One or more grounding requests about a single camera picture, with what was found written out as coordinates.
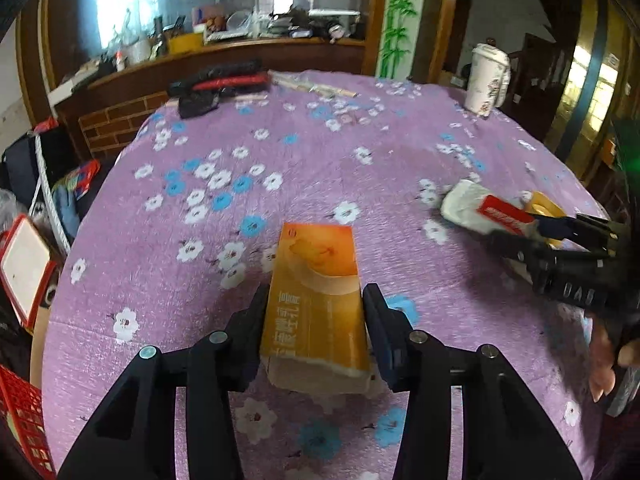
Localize person's right hand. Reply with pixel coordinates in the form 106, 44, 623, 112
587, 305, 640, 403

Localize golden door frame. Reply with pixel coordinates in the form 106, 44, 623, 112
552, 0, 631, 181

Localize red plastic bag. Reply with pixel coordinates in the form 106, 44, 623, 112
52, 160, 101, 196

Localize clear plastic bag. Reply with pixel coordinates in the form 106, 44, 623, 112
0, 190, 21, 233

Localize white box with red rim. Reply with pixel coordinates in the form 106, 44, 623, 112
0, 213, 58, 328

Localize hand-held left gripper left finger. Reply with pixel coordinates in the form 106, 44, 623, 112
57, 284, 271, 480

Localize dark wooden door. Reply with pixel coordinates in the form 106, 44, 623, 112
442, 0, 473, 76

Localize white packet with red label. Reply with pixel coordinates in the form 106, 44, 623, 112
440, 180, 538, 236

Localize white printed cup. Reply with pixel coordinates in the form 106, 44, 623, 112
465, 43, 511, 118

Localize white rope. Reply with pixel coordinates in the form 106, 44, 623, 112
27, 132, 73, 256

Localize wrapped wooden chopsticks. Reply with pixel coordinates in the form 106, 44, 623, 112
270, 72, 358, 100

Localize small black pouch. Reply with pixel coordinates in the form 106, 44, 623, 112
177, 92, 221, 120

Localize yellow box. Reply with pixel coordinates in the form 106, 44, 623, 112
167, 32, 206, 55

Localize white jar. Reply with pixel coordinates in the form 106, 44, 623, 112
125, 37, 153, 63

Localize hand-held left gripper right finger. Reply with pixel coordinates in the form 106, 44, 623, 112
362, 282, 583, 480

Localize orange cardboard box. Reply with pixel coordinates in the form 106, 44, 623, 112
259, 222, 376, 396

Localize black and red tool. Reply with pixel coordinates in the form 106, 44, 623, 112
167, 58, 271, 97

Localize wooden counter cabinet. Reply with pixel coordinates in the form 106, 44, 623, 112
50, 37, 371, 161

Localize white printed bottle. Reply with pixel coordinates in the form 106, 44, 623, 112
495, 67, 512, 108

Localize red plastic basket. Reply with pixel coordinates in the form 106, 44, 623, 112
0, 362, 58, 480

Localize bamboo painted panel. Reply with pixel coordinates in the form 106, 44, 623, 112
375, 0, 431, 81

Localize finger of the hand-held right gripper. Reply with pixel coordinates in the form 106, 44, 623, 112
530, 212, 618, 252
486, 230, 563, 273

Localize purple floral tablecloth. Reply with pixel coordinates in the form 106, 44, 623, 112
42, 69, 621, 480

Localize blue cloth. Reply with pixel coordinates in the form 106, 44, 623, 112
52, 182, 83, 241

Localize dark bag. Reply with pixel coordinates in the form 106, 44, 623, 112
0, 127, 76, 206

